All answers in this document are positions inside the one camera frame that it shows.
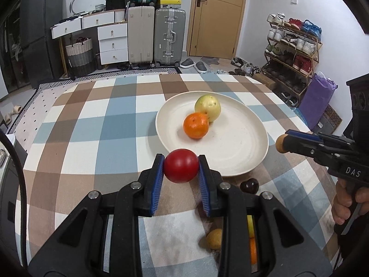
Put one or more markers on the black white striped rug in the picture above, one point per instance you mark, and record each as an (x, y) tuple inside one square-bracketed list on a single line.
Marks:
[(115, 73)]

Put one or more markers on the dark glass wardrobe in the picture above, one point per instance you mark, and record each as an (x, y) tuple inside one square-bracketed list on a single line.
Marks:
[(10, 49)]

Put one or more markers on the grey floor mat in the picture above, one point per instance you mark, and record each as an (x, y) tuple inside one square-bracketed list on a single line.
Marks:
[(210, 60)]

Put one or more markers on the white dotted mat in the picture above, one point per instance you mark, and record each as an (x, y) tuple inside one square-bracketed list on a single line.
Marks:
[(28, 115)]

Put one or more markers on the wooden door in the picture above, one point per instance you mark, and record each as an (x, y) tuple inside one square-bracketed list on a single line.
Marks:
[(219, 17)]

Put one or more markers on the cardboard box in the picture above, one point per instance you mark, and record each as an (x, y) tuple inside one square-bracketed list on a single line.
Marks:
[(265, 80)]

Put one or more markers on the brown longan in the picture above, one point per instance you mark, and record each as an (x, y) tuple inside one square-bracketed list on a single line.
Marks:
[(280, 144), (214, 239)]

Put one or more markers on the cream round plate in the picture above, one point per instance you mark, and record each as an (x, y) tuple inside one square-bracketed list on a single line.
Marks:
[(230, 150)]

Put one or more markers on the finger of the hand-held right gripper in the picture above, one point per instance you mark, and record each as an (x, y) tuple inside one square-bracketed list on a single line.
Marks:
[(302, 147), (299, 134)]

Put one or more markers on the small white basket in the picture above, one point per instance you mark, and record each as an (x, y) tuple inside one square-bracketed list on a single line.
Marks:
[(99, 7)]

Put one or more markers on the person's right hand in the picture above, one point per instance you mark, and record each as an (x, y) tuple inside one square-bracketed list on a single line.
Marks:
[(341, 203)]

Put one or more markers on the rows of shoes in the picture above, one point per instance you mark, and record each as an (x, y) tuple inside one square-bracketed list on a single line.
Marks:
[(291, 40)]

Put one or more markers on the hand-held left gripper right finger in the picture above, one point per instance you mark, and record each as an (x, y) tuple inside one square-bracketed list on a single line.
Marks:
[(205, 192)]

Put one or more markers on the orange mandarin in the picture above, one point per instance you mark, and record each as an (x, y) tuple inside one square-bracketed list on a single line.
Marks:
[(196, 125), (252, 251)]

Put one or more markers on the white drawer desk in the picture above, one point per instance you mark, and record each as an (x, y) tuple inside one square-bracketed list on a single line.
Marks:
[(112, 40)]

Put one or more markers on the checkered tablecloth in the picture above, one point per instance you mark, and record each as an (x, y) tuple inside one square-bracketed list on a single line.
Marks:
[(101, 127)]

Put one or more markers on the beige sandal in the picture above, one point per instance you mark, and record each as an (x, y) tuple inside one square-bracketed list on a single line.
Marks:
[(16, 109), (7, 118)]

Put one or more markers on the beige suitcase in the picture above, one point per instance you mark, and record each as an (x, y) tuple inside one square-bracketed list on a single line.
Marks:
[(141, 34)]

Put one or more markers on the wooden shoe rack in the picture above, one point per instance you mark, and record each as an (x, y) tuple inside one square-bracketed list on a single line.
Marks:
[(312, 63)]

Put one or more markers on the red tomato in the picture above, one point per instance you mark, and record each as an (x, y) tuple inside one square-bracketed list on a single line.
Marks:
[(181, 166)]

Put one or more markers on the yellow label shoe box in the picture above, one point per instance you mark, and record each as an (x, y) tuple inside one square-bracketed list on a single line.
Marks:
[(170, 3)]

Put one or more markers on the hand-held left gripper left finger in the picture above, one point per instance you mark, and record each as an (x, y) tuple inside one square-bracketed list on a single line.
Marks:
[(157, 186)]

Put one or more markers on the purple bag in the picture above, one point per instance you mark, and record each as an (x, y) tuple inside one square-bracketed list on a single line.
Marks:
[(315, 98)]

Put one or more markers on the woven laundry basket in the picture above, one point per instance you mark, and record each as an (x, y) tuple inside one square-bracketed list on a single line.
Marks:
[(79, 56)]

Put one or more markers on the pile of floor shoes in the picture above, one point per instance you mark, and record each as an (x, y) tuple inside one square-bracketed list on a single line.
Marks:
[(242, 66)]

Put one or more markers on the black storage box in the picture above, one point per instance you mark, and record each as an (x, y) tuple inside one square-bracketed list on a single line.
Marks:
[(116, 4)]

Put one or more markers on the grey slipper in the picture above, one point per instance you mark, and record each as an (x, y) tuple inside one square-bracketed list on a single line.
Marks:
[(200, 67), (187, 63)]

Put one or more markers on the dark plum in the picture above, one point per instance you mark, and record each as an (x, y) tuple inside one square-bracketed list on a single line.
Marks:
[(249, 186)]

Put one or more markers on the silver suitcase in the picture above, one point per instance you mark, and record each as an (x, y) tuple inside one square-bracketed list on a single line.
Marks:
[(170, 34)]

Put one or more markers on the brown doormat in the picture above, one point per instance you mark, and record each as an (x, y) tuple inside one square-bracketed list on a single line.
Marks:
[(328, 118)]

